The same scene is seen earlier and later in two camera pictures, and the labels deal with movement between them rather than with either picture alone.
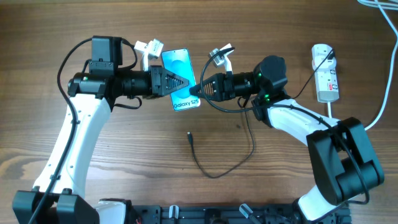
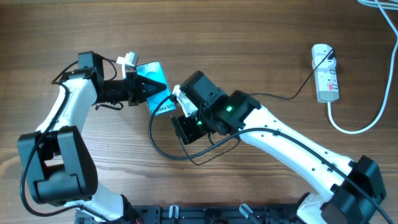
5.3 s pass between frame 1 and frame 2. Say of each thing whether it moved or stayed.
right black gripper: moved
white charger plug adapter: stayed
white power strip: stayed
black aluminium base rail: stayed
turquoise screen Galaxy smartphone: moved
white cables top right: stayed
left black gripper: moved
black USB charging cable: moved
